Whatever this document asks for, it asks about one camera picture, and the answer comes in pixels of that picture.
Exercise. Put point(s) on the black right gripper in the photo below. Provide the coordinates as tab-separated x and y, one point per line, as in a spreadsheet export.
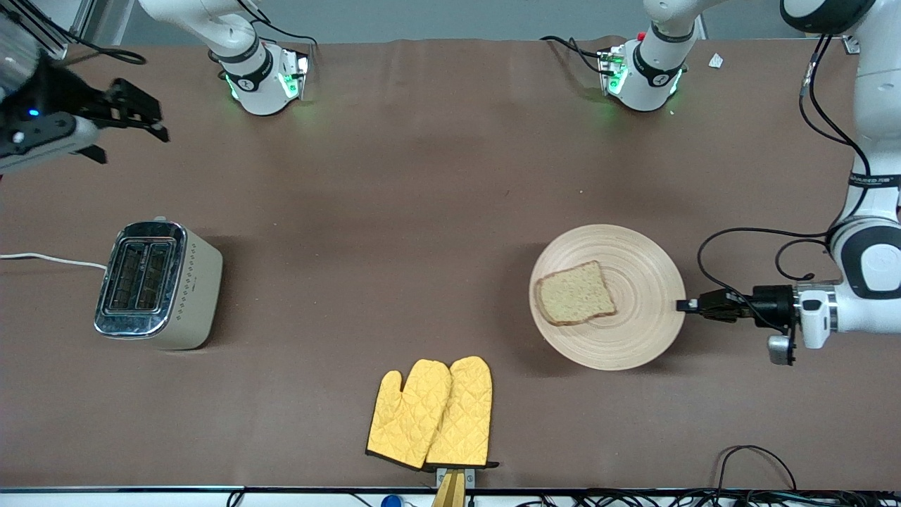
58	95

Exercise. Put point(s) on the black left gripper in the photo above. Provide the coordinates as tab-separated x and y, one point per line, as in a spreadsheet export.
773	301

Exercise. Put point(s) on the round beige ribbed plate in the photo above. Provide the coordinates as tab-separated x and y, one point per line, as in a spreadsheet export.
633	331

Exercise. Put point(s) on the slice of brown bread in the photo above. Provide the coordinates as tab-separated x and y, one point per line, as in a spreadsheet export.
574	294

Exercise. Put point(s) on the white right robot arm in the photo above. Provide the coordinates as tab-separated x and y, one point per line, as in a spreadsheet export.
250	70

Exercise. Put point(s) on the chrome and beige toaster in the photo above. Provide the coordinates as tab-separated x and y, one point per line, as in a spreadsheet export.
200	282

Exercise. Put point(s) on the small white paper scrap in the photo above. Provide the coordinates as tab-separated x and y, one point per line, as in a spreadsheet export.
716	60

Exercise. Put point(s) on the yellow quilted oven mitt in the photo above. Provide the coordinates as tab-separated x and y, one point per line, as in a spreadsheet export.
408	415
464	408

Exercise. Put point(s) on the small blue round object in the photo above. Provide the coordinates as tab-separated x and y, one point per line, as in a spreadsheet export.
391	501

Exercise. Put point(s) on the aluminium frame profile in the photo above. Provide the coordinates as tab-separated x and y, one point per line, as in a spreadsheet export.
98	17

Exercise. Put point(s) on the aluminium corner bracket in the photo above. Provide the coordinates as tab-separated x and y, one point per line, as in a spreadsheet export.
852	44

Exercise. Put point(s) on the small metal clamp bracket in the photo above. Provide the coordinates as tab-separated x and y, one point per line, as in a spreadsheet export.
470	476

